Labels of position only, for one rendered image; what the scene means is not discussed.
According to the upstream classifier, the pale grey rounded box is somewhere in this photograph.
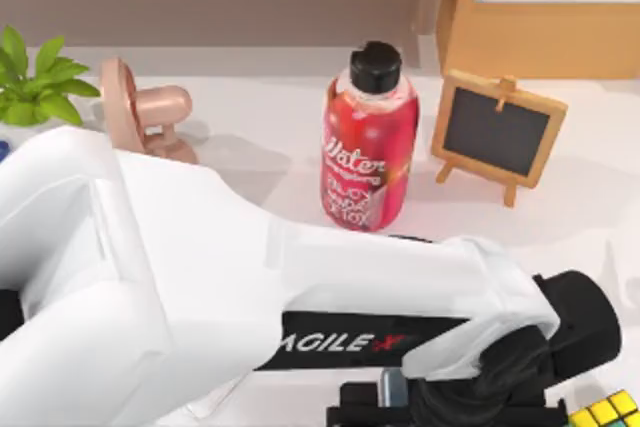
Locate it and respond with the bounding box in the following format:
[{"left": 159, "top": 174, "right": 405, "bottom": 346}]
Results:
[{"left": 378, "top": 366, "right": 407, "bottom": 407}]

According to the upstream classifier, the coloured puzzle cube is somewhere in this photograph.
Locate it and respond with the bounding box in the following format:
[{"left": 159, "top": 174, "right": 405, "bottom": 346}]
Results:
[{"left": 568, "top": 388, "right": 640, "bottom": 427}]

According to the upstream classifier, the red bottle with black cap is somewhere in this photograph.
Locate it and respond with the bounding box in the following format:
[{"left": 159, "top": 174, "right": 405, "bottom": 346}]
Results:
[{"left": 319, "top": 40, "right": 421, "bottom": 234}]

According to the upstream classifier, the wooden framed blackboard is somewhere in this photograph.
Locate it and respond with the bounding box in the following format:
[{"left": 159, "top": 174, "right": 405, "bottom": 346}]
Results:
[{"left": 430, "top": 68, "right": 570, "bottom": 210}]

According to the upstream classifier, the wooden cupboard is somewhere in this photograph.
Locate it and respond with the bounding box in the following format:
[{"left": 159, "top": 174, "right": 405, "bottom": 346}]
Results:
[{"left": 434, "top": 0, "right": 640, "bottom": 81}]

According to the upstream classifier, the wooden open shelf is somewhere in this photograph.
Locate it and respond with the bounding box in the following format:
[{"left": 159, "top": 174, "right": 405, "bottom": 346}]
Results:
[{"left": 0, "top": 0, "right": 452, "bottom": 64}]

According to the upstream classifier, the green potted plant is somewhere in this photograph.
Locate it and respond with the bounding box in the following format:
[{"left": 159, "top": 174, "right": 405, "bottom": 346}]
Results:
[{"left": 0, "top": 25, "right": 102, "bottom": 129}]

